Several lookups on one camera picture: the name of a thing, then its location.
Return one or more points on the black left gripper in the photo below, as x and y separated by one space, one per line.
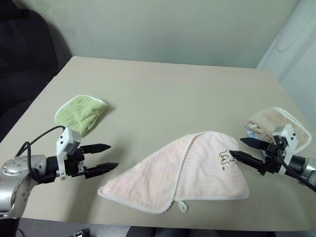
73 161

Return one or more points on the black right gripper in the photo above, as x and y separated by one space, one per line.
271 160

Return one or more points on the pink towel with embroidery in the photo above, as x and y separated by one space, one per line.
160 172

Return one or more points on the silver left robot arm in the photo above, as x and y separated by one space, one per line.
14 166

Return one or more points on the light blue cloth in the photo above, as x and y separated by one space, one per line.
250 133

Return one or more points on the beige cloth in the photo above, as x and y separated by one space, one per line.
269 118

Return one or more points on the green cloth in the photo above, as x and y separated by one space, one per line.
79 113

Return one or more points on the small black device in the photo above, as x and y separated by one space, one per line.
80 231

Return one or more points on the white appliance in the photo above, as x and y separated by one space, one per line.
293 49

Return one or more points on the dark upholstered chair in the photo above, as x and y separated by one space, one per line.
22 61

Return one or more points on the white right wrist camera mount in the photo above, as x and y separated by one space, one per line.
289 138

